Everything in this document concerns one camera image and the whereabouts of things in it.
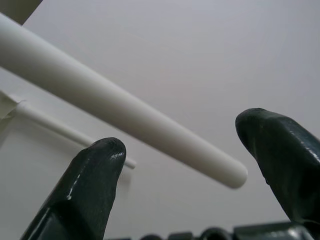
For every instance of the white plastic table leg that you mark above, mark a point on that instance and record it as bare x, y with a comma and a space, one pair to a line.
50, 122
112, 107

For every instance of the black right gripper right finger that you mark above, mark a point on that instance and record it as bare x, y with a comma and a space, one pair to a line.
282, 160

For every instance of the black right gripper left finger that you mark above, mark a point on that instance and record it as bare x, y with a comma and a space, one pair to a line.
85, 195

